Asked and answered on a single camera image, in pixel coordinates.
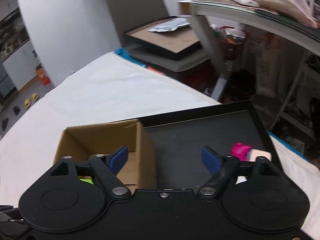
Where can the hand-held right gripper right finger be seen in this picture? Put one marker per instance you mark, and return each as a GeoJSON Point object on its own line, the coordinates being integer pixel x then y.
{"type": "Point", "coordinates": [210, 160]}

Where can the clear plastic packet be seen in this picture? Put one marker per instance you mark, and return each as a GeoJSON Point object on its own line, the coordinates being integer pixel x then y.
{"type": "Point", "coordinates": [167, 25]}

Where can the glass front cabinet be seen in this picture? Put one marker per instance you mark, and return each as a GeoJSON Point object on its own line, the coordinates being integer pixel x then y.
{"type": "Point", "coordinates": [13, 35]}

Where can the small cream white box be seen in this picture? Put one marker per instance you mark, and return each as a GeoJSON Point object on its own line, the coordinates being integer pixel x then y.
{"type": "Point", "coordinates": [260, 154]}

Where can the brown cardboard box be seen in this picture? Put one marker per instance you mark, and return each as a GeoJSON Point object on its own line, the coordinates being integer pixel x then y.
{"type": "Point", "coordinates": [147, 150]}

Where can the orange box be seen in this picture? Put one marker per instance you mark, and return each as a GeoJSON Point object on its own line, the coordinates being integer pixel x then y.
{"type": "Point", "coordinates": [43, 78]}

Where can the blue cloth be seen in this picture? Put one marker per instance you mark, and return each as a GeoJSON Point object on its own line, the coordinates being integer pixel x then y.
{"type": "Point", "coordinates": [122, 52]}

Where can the glass top desk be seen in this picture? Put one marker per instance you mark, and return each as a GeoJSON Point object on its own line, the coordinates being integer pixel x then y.
{"type": "Point", "coordinates": [220, 8]}

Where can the grey chair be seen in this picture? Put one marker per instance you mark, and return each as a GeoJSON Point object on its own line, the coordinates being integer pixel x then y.
{"type": "Point", "coordinates": [135, 7]}

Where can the black shoe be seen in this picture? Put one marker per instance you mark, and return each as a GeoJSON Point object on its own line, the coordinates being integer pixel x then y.
{"type": "Point", "coordinates": [5, 123]}
{"type": "Point", "coordinates": [16, 110]}

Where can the green hexagonal box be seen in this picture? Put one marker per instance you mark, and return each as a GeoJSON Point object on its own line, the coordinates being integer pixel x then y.
{"type": "Point", "coordinates": [86, 179]}

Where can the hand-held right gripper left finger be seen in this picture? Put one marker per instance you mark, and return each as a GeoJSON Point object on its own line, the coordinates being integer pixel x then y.
{"type": "Point", "coordinates": [119, 158]}

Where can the pink toy figure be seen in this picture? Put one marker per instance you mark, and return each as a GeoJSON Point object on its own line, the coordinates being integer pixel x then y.
{"type": "Point", "coordinates": [240, 151]}

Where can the red basket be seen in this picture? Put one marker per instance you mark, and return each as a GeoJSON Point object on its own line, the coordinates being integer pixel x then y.
{"type": "Point", "coordinates": [228, 42]}

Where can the black tray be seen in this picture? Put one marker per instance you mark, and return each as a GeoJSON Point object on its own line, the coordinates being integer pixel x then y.
{"type": "Point", "coordinates": [187, 142]}

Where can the black picture frame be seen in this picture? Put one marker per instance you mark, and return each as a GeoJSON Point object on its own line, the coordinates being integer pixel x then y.
{"type": "Point", "coordinates": [162, 40]}

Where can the yellow slipper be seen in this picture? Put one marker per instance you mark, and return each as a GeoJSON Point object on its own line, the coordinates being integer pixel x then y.
{"type": "Point", "coordinates": [27, 103]}
{"type": "Point", "coordinates": [35, 97]}

